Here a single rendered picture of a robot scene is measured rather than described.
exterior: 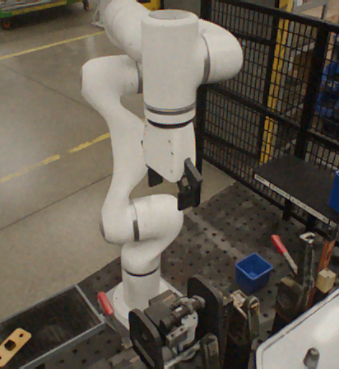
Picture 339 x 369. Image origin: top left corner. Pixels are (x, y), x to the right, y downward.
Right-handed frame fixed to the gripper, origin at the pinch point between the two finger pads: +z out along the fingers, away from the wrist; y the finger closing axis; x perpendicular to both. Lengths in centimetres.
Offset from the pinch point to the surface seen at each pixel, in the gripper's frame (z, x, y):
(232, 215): 75, 74, -53
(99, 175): 145, 87, -214
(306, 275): 36, 36, 11
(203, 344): 35.5, 1.1, 11.0
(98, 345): 75, -8, -29
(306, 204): 42, 68, -14
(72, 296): 28.7, -17.8, -12.7
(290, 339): 45, 24, 18
